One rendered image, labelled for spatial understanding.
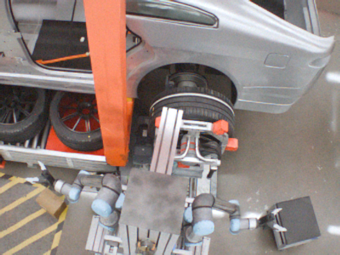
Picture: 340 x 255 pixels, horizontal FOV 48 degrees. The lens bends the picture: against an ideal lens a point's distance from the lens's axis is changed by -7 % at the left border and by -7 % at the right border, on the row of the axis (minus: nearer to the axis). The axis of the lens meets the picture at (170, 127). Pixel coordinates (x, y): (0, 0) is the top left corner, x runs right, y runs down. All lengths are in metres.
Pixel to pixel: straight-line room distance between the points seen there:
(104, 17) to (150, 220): 0.89
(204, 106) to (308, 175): 1.74
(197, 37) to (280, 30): 0.56
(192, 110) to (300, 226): 1.49
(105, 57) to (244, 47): 1.06
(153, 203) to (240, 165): 2.44
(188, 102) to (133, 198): 1.35
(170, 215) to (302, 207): 2.20
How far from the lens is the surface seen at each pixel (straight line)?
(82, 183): 2.60
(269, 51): 2.77
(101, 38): 1.92
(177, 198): 1.66
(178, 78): 3.23
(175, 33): 2.64
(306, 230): 3.65
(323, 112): 4.64
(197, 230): 2.25
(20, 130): 3.62
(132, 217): 1.63
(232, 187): 3.92
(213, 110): 2.87
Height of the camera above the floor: 3.61
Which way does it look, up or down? 63 degrees down
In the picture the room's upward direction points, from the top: 10 degrees clockwise
